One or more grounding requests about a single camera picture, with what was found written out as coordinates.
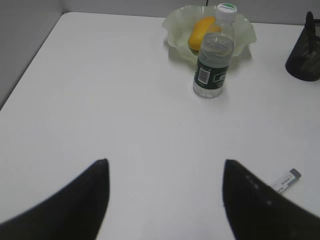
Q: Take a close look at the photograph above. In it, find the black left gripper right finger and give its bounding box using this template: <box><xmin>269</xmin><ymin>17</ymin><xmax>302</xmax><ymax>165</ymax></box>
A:
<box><xmin>222</xmin><ymin>159</ymin><xmax>320</xmax><ymax>240</ymax></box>

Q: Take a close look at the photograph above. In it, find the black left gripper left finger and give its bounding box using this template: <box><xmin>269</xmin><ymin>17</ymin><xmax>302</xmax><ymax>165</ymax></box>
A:
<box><xmin>0</xmin><ymin>159</ymin><xmax>110</xmax><ymax>240</ymax></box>

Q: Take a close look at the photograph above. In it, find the grey white eraser front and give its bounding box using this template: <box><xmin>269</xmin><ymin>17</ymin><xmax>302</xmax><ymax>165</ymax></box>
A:
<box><xmin>270</xmin><ymin>168</ymin><xmax>302</xmax><ymax>194</ymax></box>

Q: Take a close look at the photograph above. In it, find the clear plastic water bottle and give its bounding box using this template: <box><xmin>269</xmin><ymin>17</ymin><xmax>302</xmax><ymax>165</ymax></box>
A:
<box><xmin>193</xmin><ymin>3</ymin><xmax>238</xmax><ymax>98</ymax></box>

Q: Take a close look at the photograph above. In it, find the yellow mango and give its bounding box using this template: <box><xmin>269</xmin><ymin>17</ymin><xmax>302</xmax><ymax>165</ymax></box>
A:
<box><xmin>188</xmin><ymin>16</ymin><xmax>221</xmax><ymax>52</ymax></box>

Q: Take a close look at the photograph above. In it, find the black mesh pen holder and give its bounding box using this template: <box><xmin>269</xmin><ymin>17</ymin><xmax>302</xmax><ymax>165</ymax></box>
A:
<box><xmin>285</xmin><ymin>11</ymin><xmax>320</xmax><ymax>82</ymax></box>

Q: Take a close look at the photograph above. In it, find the pale green wavy glass plate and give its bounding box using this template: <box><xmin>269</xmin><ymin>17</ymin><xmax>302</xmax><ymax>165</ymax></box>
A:
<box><xmin>162</xmin><ymin>5</ymin><xmax>257</xmax><ymax>66</ymax></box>

